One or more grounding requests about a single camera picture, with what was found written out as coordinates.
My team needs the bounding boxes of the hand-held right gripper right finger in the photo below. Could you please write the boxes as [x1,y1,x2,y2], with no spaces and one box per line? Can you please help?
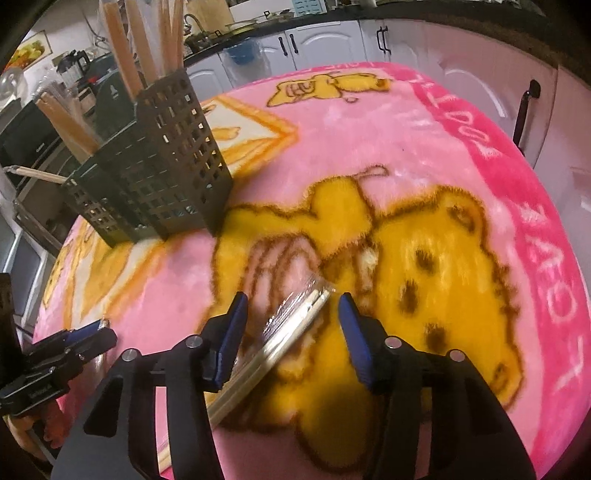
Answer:
[337,292,539,480]

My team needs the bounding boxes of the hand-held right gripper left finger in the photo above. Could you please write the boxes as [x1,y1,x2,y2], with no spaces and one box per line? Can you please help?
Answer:
[53,292,250,480]

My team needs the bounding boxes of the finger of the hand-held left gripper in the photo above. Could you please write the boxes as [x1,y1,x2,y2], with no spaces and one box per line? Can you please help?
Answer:
[50,329,119,371]
[33,320,112,349]

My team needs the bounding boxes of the wooden chopsticks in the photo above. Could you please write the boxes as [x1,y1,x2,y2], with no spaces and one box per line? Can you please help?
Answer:
[102,0,142,100]
[157,0,186,71]
[124,0,160,89]
[4,165,71,184]
[157,277,338,468]
[36,92,100,163]

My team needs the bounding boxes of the dark green utensil basket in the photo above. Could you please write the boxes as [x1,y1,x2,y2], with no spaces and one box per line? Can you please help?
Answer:
[62,67,234,247]

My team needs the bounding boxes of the person's left hand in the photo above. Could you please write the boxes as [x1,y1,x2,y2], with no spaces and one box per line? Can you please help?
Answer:
[14,406,68,462]

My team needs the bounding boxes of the black microwave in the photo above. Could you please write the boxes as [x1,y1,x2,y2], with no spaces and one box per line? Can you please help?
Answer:
[0,99,68,188]

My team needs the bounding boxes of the pink printed blanket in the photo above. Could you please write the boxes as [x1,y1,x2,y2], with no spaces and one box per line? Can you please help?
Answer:
[39,62,591,480]

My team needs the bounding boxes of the white cabinet door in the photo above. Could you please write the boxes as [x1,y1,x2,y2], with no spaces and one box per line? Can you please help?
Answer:
[359,18,385,64]
[285,19,366,71]
[185,28,288,100]
[382,19,446,70]

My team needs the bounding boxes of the pink cabinet door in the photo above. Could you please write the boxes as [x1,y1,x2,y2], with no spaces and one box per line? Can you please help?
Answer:
[434,23,561,195]

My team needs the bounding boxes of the black countertop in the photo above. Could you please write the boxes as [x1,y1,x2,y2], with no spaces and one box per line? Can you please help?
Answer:
[182,0,591,65]

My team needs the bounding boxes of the fruit wall poster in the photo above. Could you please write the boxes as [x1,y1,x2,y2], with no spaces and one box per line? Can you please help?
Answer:
[6,30,49,71]

